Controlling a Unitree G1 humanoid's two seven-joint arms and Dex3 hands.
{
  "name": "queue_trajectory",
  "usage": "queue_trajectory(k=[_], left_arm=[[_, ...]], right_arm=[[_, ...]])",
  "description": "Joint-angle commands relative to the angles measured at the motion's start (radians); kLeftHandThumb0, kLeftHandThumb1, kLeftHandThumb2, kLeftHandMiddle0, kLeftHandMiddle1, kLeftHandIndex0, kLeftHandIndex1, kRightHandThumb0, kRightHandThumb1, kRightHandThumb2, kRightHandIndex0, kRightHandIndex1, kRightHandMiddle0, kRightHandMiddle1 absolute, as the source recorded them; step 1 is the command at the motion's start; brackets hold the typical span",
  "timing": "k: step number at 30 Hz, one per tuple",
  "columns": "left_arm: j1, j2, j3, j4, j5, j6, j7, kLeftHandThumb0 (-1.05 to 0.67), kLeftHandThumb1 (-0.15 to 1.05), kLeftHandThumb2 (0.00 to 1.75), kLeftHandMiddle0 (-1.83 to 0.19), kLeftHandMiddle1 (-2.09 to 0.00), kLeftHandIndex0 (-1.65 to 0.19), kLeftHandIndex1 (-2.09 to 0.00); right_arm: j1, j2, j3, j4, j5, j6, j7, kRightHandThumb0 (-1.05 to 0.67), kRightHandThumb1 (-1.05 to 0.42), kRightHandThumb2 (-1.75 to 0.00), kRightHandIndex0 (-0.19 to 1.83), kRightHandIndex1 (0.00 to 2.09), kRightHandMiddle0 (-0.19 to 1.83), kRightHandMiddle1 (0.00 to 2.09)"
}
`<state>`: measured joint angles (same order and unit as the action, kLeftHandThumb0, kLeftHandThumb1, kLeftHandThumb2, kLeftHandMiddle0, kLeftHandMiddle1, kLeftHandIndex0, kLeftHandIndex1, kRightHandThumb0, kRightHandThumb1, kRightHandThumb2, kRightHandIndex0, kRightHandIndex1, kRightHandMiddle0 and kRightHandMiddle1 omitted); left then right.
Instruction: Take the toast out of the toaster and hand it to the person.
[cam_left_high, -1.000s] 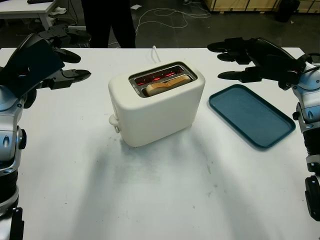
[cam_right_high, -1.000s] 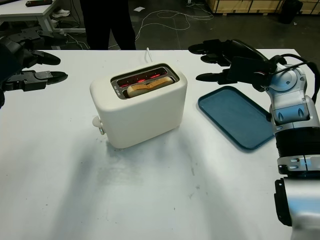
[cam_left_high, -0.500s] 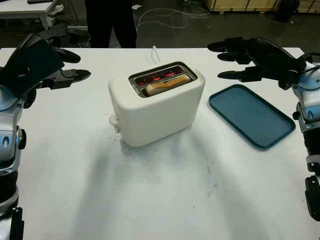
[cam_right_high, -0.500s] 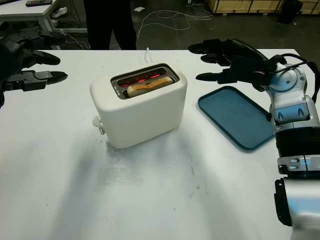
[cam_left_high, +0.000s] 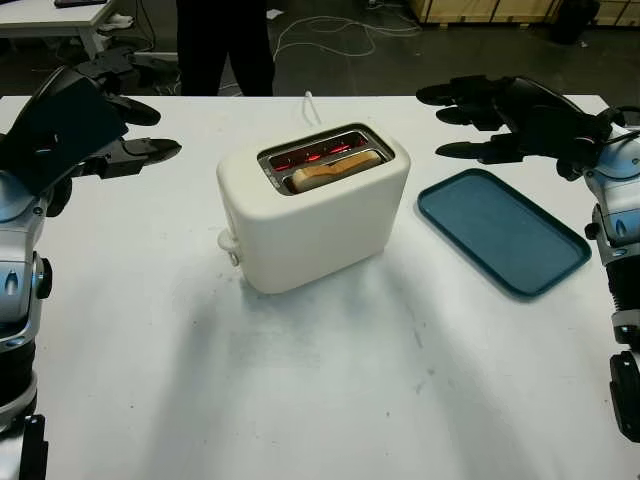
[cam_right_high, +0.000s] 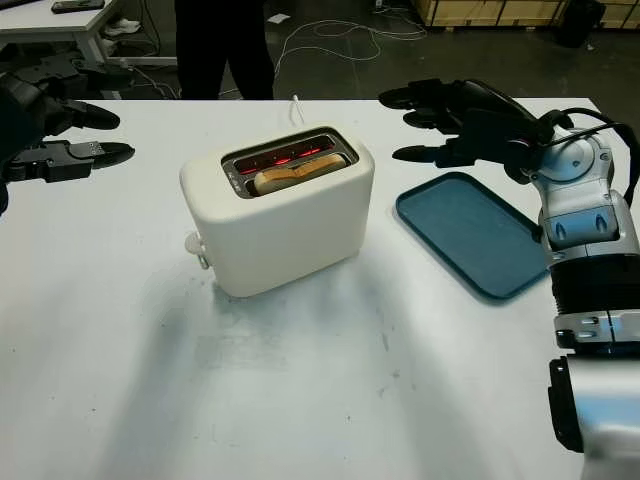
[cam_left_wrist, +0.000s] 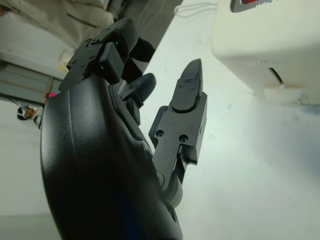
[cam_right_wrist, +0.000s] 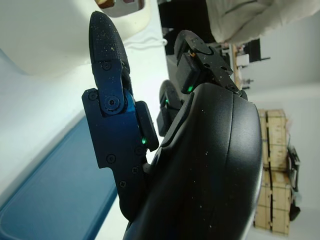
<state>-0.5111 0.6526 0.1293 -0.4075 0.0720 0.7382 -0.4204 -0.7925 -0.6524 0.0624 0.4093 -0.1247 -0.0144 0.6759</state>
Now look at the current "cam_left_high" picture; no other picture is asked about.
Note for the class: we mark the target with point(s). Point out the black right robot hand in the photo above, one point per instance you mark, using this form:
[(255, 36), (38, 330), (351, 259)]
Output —
[(530, 100)]

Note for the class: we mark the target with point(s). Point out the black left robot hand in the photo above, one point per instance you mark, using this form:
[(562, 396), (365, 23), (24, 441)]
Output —
[(150, 149)]

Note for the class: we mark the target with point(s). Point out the slice of toast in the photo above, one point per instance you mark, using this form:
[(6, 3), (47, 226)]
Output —
[(325, 172)]

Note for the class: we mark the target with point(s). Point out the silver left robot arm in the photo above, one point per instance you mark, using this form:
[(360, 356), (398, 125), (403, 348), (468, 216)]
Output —
[(15, 280)]

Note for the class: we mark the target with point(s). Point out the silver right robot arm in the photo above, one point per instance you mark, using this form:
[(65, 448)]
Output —
[(620, 170)]

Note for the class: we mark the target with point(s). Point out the person in black trousers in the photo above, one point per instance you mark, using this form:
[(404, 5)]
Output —
[(202, 50)]

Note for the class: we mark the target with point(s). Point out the white toaster lever knob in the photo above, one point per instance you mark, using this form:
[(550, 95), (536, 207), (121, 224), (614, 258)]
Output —
[(226, 241)]

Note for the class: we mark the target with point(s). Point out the white two-slot toaster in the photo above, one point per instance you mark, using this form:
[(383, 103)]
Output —
[(310, 230)]

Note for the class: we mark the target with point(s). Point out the wooden crate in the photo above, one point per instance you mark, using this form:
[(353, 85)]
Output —
[(475, 10)]

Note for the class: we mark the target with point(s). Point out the white sneaker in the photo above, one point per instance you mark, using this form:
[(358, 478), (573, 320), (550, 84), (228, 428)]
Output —
[(120, 21)]

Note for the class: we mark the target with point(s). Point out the teal rectangular tray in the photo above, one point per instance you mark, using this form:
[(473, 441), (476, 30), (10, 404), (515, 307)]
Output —
[(500, 230)]

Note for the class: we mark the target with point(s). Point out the black tablet device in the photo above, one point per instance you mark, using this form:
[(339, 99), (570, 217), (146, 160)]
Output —
[(80, 2)]

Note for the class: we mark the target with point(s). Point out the white desk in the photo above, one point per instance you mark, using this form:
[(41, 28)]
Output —
[(50, 17)]

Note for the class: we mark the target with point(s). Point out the white paper scrap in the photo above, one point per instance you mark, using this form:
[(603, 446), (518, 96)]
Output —
[(269, 15)]

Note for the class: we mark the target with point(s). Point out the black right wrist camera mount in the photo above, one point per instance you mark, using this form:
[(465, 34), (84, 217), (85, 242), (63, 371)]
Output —
[(575, 155)]

